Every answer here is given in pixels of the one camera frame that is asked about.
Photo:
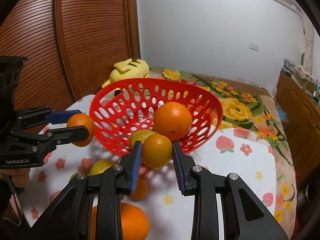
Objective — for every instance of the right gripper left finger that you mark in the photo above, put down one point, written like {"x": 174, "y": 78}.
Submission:
{"x": 68, "y": 216}

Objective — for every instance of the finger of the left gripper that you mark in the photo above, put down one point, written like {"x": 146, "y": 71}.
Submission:
{"x": 60, "y": 116}
{"x": 51, "y": 139}

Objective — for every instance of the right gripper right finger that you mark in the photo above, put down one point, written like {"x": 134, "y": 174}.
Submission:
{"x": 223, "y": 206}

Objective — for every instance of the big orange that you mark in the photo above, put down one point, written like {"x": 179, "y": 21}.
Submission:
{"x": 134, "y": 222}

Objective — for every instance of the green apple fruit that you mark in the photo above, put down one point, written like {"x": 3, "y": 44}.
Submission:
{"x": 74, "y": 175}

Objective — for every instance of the left hand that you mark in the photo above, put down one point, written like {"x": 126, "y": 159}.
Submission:
{"x": 19, "y": 177}

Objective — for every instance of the large yellow-green guava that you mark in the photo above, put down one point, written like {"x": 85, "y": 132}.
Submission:
{"x": 100, "y": 166}

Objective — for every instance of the white floral strawberry cloth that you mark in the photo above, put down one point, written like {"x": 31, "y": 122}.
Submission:
{"x": 170, "y": 214}

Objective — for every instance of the tiny orange kumquat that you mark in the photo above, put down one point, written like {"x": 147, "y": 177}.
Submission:
{"x": 141, "y": 190}

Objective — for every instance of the brown slatted wardrobe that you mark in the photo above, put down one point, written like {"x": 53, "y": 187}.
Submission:
{"x": 70, "y": 47}

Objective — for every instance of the green fruit in basket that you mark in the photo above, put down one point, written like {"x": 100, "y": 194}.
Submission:
{"x": 140, "y": 135}

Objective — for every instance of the floral bed quilt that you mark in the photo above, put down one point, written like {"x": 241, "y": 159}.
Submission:
{"x": 251, "y": 113}

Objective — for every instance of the yellow plush toy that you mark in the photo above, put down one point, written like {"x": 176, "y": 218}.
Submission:
{"x": 128, "y": 69}

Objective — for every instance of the large orange in basket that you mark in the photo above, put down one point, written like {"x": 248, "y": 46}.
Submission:
{"x": 172, "y": 120}

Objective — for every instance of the wooden sideboard cabinet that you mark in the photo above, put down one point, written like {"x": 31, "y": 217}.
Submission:
{"x": 302, "y": 132}

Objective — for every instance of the clutter on cabinet top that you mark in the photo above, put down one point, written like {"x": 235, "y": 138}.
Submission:
{"x": 303, "y": 78}

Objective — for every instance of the cream curtain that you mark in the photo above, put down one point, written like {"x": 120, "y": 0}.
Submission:
{"x": 309, "y": 41}

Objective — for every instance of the white wall switch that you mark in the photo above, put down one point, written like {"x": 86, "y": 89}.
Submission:
{"x": 253, "y": 47}

